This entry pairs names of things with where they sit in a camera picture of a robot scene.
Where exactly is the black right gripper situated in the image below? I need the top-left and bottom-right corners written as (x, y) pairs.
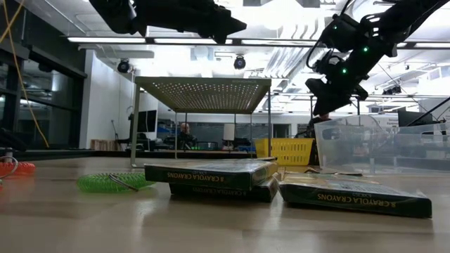
top-left (304, 47), bottom-right (373, 117)

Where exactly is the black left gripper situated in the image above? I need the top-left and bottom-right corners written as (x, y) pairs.
top-left (135, 0), bottom-right (248, 45)

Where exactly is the Crayola crayon box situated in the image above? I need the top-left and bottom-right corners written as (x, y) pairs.
top-left (168, 175), bottom-right (281, 204)
top-left (143, 160), bottom-right (279, 192)
top-left (278, 171), bottom-right (433, 219)

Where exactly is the person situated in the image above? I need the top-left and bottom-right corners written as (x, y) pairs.
top-left (304, 112), bottom-right (333, 138)
top-left (175, 122), bottom-right (198, 150)

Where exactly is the ceiling strip light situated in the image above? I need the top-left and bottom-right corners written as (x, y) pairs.
top-left (240, 38), bottom-right (319, 46)
top-left (153, 37), bottom-right (233, 46)
top-left (66, 36), bottom-right (147, 44)

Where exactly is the black ceiling spotlight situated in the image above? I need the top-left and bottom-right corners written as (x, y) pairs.
top-left (117, 58), bottom-right (133, 74)
top-left (382, 85), bottom-right (403, 96)

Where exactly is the yellow plastic basket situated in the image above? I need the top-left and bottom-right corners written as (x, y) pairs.
top-left (254, 137), bottom-right (315, 167)

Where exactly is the green perforated metal shelf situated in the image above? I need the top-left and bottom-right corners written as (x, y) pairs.
top-left (130, 76), bottom-right (273, 169)

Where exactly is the clear plastic container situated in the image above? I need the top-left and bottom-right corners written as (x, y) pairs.
top-left (314, 114), bottom-right (450, 176)

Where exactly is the black computer monitor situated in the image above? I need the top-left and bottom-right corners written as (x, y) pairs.
top-left (136, 109), bottom-right (158, 134)
top-left (397, 109), bottom-right (439, 128)

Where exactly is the white sign panel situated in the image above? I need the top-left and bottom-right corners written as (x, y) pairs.
top-left (223, 123), bottom-right (236, 142)

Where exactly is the wooden crate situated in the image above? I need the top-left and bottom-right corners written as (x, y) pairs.
top-left (90, 138), bottom-right (119, 153)

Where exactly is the green spiral coil keychain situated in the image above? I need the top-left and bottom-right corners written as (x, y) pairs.
top-left (76, 171), bottom-right (158, 194)

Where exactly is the yellow extension cable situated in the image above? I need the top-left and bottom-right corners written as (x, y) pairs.
top-left (0, 0), bottom-right (50, 148)

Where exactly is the black aluminium table frame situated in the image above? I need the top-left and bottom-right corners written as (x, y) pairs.
top-left (10, 149), bottom-right (259, 160)

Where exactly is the red spiral coil keychain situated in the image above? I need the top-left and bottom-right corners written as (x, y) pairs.
top-left (0, 156), bottom-right (37, 179)

